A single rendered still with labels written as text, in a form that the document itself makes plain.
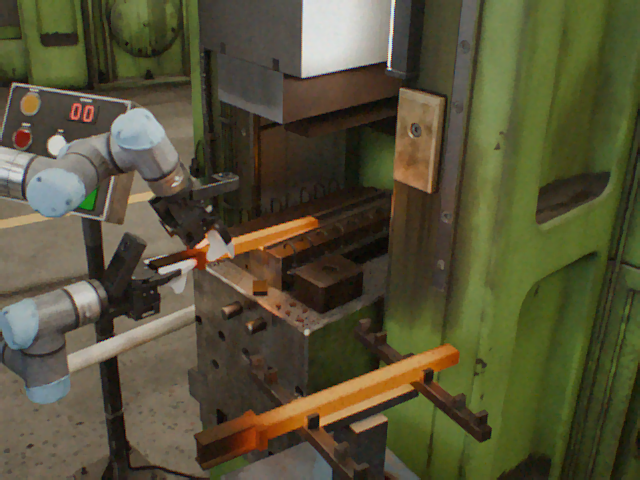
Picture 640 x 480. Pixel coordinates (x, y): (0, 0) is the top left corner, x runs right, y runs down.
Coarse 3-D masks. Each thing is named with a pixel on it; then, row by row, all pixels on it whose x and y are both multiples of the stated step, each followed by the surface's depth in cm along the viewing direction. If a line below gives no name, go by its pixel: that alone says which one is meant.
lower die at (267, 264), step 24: (336, 192) 190; (360, 192) 188; (264, 216) 176; (288, 216) 175; (312, 216) 172; (360, 216) 175; (384, 216) 175; (288, 240) 163; (312, 240) 164; (336, 240) 166; (240, 264) 168; (264, 264) 161; (288, 264) 158; (288, 288) 161
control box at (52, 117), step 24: (24, 96) 187; (48, 96) 185; (72, 96) 183; (96, 96) 181; (24, 120) 186; (48, 120) 184; (72, 120) 182; (96, 120) 180; (0, 144) 188; (48, 144) 183; (120, 192) 181; (96, 216) 177; (120, 216) 182
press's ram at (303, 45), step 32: (224, 0) 146; (256, 0) 139; (288, 0) 133; (320, 0) 133; (352, 0) 138; (384, 0) 144; (224, 32) 149; (256, 32) 142; (288, 32) 135; (320, 32) 135; (352, 32) 141; (384, 32) 146; (288, 64) 138; (320, 64) 138; (352, 64) 144
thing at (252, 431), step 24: (408, 360) 122; (432, 360) 123; (456, 360) 125; (360, 384) 117; (384, 384) 118; (288, 408) 111; (312, 408) 111; (336, 408) 114; (216, 432) 104; (240, 432) 105; (264, 432) 106; (216, 456) 105
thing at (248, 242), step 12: (276, 228) 163; (288, 228) 164; (300, 228) 166; (240, 240) 157; (252, 240) 157; (264, 240) 160; (180, 252) 149; (192, 252) 149; (204, 252) 150; (240, 252) 156; (156, 264) 144; (168, 264) 145; (204, 264) 150
